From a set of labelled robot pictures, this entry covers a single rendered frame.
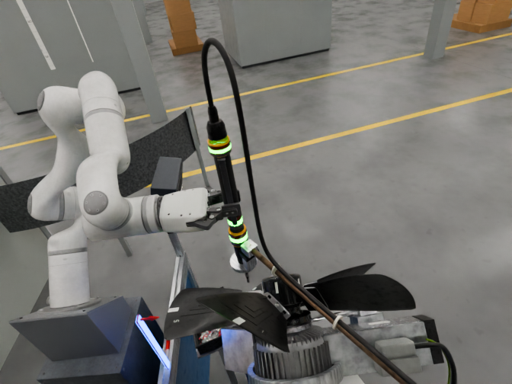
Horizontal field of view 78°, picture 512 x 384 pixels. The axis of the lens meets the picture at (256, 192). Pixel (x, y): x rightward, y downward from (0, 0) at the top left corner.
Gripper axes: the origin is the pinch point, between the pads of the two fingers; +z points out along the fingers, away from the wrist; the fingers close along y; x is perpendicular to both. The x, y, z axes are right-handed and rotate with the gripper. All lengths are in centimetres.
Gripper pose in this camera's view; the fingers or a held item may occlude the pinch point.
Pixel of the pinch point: (231, 203)
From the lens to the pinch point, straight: 70.1
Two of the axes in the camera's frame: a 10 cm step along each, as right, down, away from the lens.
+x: -1.1, -7.8, -6.2
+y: 0.8, 6.2, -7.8
